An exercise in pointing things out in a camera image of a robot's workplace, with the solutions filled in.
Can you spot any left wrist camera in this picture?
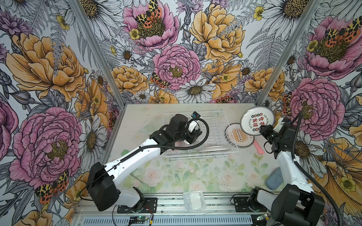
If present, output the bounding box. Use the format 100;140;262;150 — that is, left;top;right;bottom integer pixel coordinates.
188;111;201;132

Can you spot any white wire dish rack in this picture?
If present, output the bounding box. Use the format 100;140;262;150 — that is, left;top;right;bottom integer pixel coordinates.
162;111;239;159

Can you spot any red green patterned plate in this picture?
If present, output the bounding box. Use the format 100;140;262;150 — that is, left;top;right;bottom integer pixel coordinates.
240;106;275;136

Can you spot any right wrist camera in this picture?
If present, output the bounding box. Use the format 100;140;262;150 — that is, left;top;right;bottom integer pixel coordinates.
273;117;285;133

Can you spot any pink flat object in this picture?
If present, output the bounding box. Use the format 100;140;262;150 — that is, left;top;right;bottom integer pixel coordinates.
253;140;265;155

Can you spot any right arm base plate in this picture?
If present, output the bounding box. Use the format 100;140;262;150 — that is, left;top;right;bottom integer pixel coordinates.
232;196;253;213

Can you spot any green circuit board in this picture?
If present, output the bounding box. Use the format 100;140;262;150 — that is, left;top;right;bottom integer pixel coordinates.
256;213;269;221
128;216;151;226

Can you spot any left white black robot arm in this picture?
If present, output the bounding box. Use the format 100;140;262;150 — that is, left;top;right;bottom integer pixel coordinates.
85;112;210;212

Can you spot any orange sunburst white plate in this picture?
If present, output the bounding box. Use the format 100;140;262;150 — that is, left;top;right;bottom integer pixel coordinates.
224;123;255;148

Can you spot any aluminium front rail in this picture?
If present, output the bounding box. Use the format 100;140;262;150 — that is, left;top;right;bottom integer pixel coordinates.
76;192;289;218

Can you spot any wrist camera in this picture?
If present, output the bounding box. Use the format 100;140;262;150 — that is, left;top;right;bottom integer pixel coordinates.
188;111;201;132
273;117;285;133

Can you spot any green circuit board right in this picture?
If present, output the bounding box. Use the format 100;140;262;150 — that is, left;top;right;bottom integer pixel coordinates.
256;213;269;221

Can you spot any clear plastic bag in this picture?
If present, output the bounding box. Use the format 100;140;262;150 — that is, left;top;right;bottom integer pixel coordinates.
183;190;206;212

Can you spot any green circuit board left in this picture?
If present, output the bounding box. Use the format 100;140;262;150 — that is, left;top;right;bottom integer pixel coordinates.
128;216;151;226

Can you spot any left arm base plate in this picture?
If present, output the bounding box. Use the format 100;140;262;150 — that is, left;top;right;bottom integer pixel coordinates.
117;197;158;214

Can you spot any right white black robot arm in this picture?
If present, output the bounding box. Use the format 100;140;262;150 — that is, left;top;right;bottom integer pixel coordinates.
248;123;325;226

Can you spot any green square object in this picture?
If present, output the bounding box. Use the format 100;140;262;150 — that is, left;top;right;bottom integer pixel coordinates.
121;149;130;156

